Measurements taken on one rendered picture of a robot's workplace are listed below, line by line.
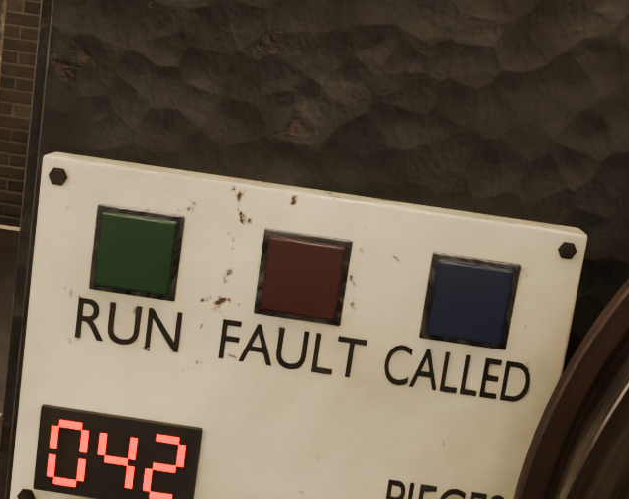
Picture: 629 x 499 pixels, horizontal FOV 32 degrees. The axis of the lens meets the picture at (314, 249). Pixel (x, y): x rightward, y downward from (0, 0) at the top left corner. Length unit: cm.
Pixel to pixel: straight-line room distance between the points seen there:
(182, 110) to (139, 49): 4
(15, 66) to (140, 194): 627
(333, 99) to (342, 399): 15
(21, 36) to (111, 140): 623
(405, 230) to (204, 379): 12
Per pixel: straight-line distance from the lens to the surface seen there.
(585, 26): 55
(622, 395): 41
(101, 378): 55
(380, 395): 54
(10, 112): 681
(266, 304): 53
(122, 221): 53
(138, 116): 55
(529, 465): 49
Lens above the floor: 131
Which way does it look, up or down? 10 degrees down
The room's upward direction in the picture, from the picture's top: 8 degrees clockwise
